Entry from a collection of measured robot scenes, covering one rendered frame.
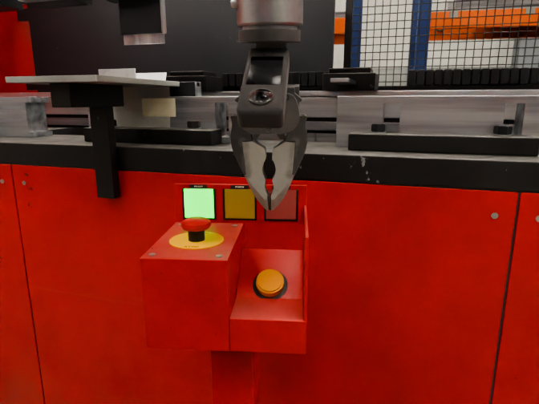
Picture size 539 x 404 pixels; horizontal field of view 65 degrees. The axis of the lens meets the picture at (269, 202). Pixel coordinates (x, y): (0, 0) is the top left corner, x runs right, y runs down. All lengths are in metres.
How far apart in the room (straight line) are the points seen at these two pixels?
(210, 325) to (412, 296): 0.37
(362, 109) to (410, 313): 0.37
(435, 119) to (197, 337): 0.55
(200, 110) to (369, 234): 0.43
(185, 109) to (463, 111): 0.54
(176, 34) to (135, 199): 0.80
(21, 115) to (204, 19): 0.65
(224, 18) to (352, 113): 0.76
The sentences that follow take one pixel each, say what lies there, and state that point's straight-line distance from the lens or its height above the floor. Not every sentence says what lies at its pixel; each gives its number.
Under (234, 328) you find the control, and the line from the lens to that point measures 0.54.
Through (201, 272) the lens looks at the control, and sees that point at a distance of 0.52.
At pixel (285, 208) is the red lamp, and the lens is 0.64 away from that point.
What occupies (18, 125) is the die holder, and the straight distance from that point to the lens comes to 1.21.
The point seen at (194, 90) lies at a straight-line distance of 0.94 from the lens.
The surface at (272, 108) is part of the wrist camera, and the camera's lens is 0.42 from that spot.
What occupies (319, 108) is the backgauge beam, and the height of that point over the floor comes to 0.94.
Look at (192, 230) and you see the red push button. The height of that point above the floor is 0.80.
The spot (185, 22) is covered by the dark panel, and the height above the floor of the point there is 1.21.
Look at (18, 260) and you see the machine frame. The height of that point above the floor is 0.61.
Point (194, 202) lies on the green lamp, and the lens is 0.65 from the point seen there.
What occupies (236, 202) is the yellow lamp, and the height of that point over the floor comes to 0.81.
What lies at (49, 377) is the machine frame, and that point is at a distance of 1.23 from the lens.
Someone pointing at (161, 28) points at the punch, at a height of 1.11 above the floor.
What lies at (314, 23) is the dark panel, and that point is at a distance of 1.40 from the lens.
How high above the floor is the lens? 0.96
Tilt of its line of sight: 13 degrees down
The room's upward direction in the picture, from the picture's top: straight up
